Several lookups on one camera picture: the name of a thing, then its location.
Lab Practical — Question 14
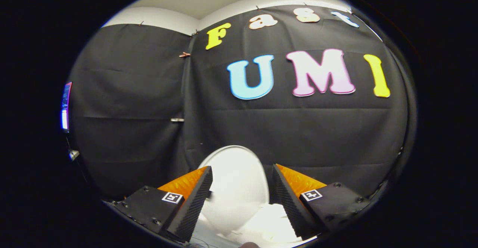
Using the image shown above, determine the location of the black backdrop cloth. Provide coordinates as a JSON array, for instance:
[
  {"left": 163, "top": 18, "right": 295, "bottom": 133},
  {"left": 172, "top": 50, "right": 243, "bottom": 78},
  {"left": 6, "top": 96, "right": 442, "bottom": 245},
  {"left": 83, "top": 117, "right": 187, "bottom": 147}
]
[{"left": 67, "top": 4, "right": 410, "bottom": 201}]

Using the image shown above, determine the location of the lit screen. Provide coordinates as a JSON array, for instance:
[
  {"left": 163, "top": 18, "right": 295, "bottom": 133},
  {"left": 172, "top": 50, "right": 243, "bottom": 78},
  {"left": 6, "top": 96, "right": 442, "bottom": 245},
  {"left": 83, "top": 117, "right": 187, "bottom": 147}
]
[{"left": 61, "top": 82, "right": 72, "bottom": 133}]

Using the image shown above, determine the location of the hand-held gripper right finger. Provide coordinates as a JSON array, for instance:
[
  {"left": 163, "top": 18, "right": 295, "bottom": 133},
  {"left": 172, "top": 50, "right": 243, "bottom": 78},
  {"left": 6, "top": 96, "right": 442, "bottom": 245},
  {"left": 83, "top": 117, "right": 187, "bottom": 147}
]
[{"left": 271, "top": 164, "right": 371, "bottom": 240}]

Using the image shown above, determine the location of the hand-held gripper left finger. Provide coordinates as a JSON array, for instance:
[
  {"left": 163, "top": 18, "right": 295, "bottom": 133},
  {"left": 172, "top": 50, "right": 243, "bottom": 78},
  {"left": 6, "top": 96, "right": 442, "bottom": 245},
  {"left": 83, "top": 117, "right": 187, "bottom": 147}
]
[{"left": 114, "top": 166, "right": 213, "bottom": 243}]

